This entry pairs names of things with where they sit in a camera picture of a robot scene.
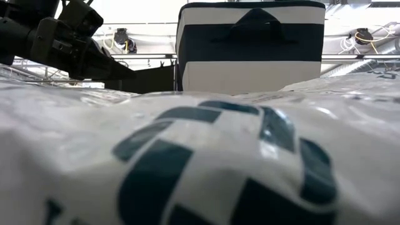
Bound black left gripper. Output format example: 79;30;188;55
30;17;137;81

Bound black room divider panel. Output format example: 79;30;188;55
104;64;176;94

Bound white package blue cross print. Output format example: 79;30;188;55
0;71;400;225

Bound navy white striped fabric basket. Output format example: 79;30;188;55
175;0;326;96

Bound silver ventilation duct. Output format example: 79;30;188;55
321;58;400;79

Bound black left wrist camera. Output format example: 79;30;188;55
57;0;104;39

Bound ceiling power drop with cables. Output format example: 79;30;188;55
339;24;400;54
104;27;138;54

